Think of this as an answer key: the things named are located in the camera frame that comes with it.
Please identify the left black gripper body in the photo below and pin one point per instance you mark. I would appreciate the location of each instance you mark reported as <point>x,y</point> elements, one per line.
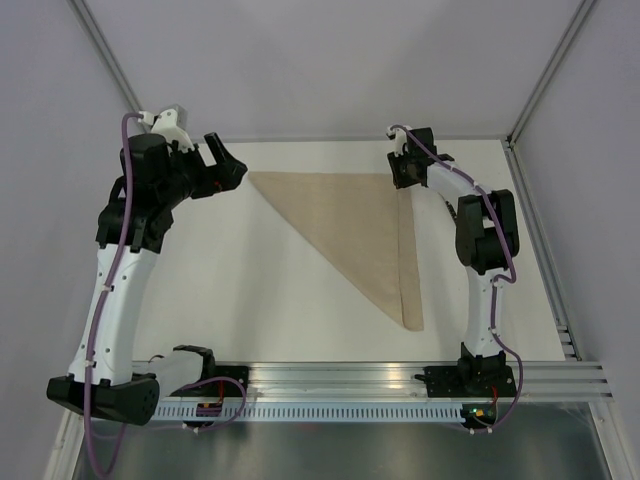
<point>190,178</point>

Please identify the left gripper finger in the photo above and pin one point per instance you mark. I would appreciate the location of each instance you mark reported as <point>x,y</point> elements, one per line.
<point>221,156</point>
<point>230,174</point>

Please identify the left aluminium frame post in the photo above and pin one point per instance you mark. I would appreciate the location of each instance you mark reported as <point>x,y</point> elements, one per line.
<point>100,44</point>

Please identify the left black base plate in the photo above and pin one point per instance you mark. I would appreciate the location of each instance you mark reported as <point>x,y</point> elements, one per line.
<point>226,388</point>

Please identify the white slotted cable duct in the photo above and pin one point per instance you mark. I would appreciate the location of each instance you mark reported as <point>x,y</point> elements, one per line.
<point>312,412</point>

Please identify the aluminium front rail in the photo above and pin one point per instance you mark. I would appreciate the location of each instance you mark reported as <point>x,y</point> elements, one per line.
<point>538,381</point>

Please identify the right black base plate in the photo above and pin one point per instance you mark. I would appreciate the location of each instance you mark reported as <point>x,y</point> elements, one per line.
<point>450,382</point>

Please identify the beige cloth napkin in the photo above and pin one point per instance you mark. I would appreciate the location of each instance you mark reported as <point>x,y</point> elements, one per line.
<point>360,224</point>

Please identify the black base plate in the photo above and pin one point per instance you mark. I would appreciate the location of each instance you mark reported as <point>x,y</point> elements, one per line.
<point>450,382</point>
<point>226,388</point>

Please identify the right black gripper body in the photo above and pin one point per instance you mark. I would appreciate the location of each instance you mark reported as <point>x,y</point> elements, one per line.
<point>400,169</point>

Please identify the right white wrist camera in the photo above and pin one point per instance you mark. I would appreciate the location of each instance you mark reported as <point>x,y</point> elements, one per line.
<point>397,134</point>

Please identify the black handled steel fork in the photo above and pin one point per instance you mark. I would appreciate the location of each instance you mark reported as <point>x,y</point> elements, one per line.
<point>450,210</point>

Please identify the aluminium frame post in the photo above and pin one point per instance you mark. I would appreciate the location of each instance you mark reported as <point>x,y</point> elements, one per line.
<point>100,44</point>
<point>559,55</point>

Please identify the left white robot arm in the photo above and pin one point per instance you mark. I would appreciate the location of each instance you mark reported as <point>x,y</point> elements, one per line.
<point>103,380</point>

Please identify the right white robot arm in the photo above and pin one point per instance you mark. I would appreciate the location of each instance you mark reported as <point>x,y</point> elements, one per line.
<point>486,244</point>

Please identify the right aluminium frame post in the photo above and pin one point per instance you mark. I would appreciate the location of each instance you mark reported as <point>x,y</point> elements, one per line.
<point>559,55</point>

